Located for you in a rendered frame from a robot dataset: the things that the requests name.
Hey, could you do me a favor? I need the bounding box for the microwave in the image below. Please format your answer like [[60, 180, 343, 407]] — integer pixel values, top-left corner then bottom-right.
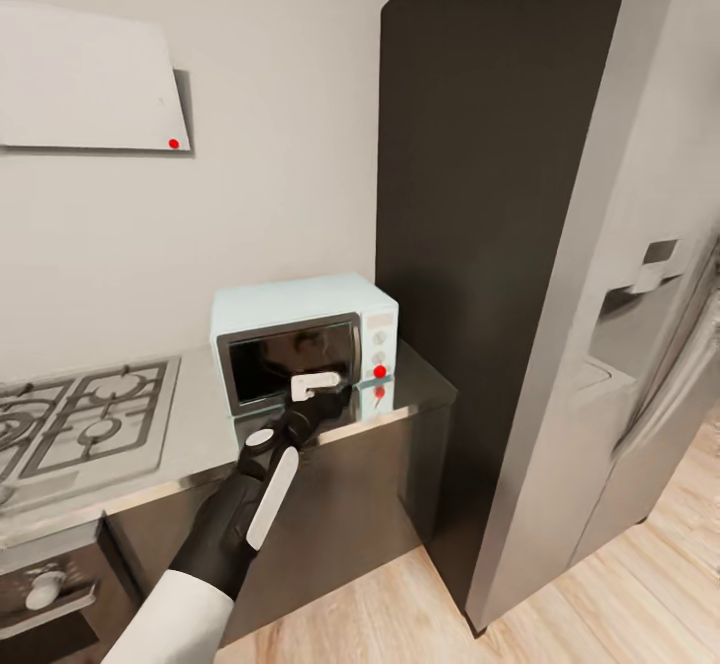
[[209, 273, 399, 418]]

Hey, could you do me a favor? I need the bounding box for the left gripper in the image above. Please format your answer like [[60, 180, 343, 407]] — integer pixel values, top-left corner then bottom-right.
[[283, 383, 353, 435]]

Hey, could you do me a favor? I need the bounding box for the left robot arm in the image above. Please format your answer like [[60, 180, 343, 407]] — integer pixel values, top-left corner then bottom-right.
[[102, 372, 353, 664]]

